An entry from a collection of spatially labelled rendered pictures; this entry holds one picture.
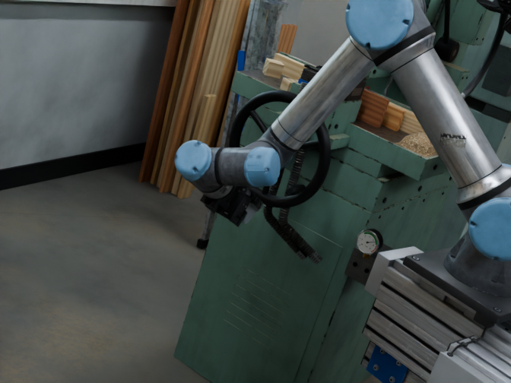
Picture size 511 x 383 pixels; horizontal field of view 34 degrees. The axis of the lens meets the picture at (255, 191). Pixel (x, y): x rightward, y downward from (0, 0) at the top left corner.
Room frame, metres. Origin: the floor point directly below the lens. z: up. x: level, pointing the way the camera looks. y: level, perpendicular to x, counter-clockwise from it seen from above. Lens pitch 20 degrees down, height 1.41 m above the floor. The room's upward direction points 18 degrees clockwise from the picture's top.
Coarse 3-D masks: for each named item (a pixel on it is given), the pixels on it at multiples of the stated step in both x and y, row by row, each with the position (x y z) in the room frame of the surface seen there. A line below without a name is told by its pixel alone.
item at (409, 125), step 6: (300, 72) 2.37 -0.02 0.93; (402, 120) 2.21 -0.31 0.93; (408, 120) 2.20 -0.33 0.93; (414, 120) 2.20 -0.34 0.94; (402, 126) 2.21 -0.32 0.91; (408, 126) 2.20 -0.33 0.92; (414, 126) 2.19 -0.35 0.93; (420, 126) 2.19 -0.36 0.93; (408, 132) 2.20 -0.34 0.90; (414, 132) 2.19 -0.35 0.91
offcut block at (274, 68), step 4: (268, 60) 2.36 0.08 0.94; (272, 60) 2.37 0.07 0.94; (276, 60) 2.39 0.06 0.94; (268, 64) 2.34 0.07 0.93; (272, 64) 2.35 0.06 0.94; (276, 64) 2.35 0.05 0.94; (280, 64) 2.35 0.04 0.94; (264, 68) 2.37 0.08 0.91; (268, 68) 2.34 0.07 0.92; (272, 68) 2.35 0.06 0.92; (276, 68) 2.35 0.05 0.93; (280, 68) 2.35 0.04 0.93; (264, 72) 2.36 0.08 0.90; (268, 72) 2.34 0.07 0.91; (272, 72) 2.35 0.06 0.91; (276, 72) 2.35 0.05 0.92; (280, 72) 2.35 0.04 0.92; (268, 76) 2.35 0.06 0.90; (272, 76) 2.35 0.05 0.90; (276, 76) 2.35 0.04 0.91; (280, 76) 2.36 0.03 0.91
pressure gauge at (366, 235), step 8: (360, 232) 1.98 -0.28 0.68; (368, 232) 1.97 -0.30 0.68; (376, 232) 1.98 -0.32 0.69; (360, 240) 1.98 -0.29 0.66; (368, 240) 1.97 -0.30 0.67; (376, 240) 1.96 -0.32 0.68; (360, 248) 1.97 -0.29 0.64; (368, 248) 1.97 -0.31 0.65; (376, 248) 1.95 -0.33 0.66; (368, 256) 1.99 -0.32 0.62
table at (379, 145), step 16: (240, 80) 2.28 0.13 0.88; (256, 80) 2.26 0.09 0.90; (272, 80) 2.32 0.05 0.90; (352, 128) 2.11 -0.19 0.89; (368, 128) 2.11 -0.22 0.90; (384, 128) 2.17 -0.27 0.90; (336, 144) 2.04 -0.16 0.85; (352, 144) 2.10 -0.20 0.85; (368, 144) 2.08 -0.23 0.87; (384, 144) 2.06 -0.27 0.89; (384, 160) 2.05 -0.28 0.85; (400, 160) 2.03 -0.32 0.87; (416, 160) 2.01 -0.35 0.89; (432, 160) 2.04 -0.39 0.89; (416, 176) 2.01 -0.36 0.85; (432, 176) 2.08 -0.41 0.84
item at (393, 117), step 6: (390, 108) 2.20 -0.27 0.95; (396, 108) 2.19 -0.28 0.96; (390, 114) 2.20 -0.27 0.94; (396, 114) 2.19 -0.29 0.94; (402, 114) 2.18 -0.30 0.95; (384, 120) 2.20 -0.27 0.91; (390, 120) 2.19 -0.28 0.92; (396, 120) 2.19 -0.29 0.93; (390, 126) 2.19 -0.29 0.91; (396, 126) 2.18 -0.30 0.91
